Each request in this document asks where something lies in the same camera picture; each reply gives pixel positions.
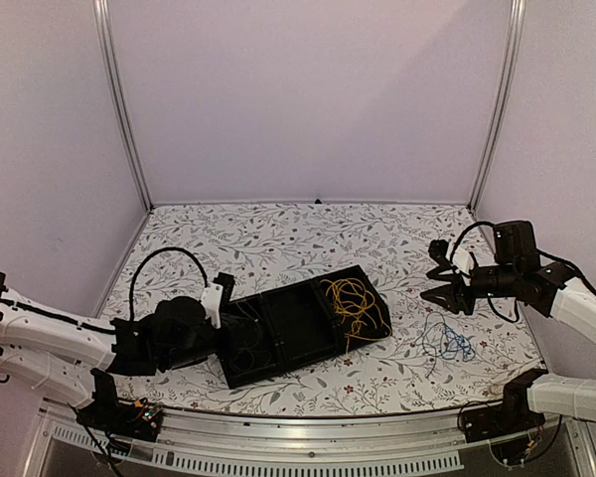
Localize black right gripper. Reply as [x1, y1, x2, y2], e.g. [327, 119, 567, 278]
[422, 263, 521, 315]

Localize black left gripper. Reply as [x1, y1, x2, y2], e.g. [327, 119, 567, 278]
[160, 315, 254, 373]

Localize black cables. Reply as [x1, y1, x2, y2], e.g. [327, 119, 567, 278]
[223, 302, 274, 374]

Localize blue cables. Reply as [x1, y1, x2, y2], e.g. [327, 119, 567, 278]
[416, 310, 478, 379]

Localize yellow cables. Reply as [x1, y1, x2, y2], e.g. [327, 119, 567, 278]
[320, 276, 391, 352]

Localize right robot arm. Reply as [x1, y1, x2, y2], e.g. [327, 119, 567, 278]
[421, 221, 596, 433]

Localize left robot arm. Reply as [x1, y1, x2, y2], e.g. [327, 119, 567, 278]
[0, 272, 233, 431]

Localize black three-compartment tray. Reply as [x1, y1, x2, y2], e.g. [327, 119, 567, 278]
[218, 265, 392, 390]

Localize floral table mat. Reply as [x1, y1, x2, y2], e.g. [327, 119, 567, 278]
[101, 204, 542, 417]

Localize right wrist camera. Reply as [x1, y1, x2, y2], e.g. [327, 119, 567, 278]
[428, 239, 479, 286]

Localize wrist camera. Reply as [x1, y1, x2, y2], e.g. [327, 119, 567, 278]
[428, 239, 479, 286]
[201, 272, 234, 329]

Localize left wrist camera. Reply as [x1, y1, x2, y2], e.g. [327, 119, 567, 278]
[201, 272, 234, 329]

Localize left arm black hose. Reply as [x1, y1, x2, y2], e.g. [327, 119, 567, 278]
[127, 246, 211, 319]

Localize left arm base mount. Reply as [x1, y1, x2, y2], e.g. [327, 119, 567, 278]
[76, 400, 163, 442]

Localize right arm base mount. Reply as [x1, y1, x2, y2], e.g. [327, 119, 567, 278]
[457, 400, 546, 468]

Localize aluminium front rail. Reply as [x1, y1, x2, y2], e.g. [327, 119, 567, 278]
[22, 399, 596, 476]

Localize right aluminium frame post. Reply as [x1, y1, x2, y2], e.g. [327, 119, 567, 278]
[468, 0, 526, 214]

